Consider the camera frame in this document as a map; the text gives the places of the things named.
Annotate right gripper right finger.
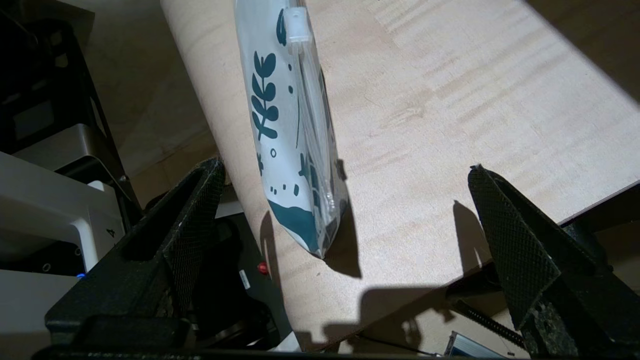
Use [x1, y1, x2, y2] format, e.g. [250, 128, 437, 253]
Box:
[467, 164, 640, 358]

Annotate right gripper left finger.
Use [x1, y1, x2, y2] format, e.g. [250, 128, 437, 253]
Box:
[45, 157, 227, 332]

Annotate white blue floral pouch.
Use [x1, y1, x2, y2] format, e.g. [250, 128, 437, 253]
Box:
[234, 0, 350, 260]

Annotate black white robot base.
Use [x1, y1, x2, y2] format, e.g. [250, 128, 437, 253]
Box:
[0, 0, 301, 351]

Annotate black blue-edged device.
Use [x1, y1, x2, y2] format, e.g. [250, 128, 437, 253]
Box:
[444, 330, 506, 358]

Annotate beige wooden shelf unit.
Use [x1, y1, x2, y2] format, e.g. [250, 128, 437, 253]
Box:
[160, 0, 640, 353]

